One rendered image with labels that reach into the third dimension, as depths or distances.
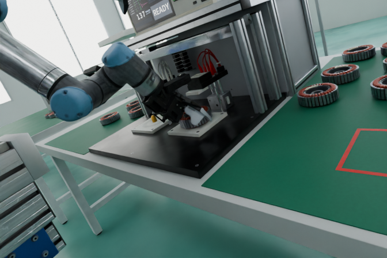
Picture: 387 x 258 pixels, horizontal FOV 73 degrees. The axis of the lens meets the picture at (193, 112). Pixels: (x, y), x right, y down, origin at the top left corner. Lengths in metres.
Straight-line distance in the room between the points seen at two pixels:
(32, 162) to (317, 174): 0.54
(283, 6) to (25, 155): 0.85
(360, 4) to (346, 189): 6.73
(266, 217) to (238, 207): 0.06
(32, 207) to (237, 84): 0.76
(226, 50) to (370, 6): 6.24
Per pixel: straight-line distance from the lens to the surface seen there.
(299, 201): 0.49
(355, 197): 0.49
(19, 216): 0.61
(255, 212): 0.50
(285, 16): 0.99
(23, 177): 0.60
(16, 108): 5.42
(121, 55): 0.68
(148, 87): 0.72
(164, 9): 1.00
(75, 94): 0.60
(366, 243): 0.43
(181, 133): 0.83
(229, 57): 1.01
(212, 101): 0.96
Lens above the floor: 1.07
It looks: 17 degrees down
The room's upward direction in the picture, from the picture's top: 20 degrees counter-clockwise
